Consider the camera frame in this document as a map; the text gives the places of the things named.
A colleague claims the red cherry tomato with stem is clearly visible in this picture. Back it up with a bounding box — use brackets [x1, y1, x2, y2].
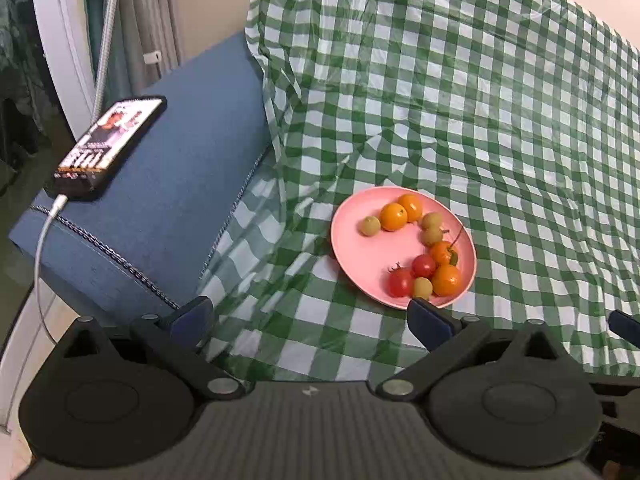
[411, 254, 437, 278]

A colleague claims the orange mandarin with leaf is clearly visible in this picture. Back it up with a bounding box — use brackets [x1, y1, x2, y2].
[428, 231, 462, 266]

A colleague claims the orange kumquat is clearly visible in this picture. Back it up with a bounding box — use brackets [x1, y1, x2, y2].
[396, 193, 423, 223]
[378, 202, 408, 232]

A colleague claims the pink round plate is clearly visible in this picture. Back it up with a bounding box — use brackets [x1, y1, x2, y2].
[330, 186, 477, 310]

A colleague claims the black smartphone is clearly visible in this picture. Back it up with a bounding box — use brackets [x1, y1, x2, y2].
[44, 96, 167, 202]

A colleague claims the green white checkered tablecloth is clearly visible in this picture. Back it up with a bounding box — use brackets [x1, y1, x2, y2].
[201, 0, 639, 382]

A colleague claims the grey curtain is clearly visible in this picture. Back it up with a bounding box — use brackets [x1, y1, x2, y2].
[118, 0, 181, 93]

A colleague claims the white charging cable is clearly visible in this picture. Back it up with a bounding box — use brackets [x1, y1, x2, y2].
[34, 193, 70, 346]

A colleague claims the braided grey cable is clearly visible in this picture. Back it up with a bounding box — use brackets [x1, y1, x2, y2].
[90, 0, 124, 124]

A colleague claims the white door frame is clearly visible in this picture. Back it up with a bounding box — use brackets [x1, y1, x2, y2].
[32, 0, 96, 138]

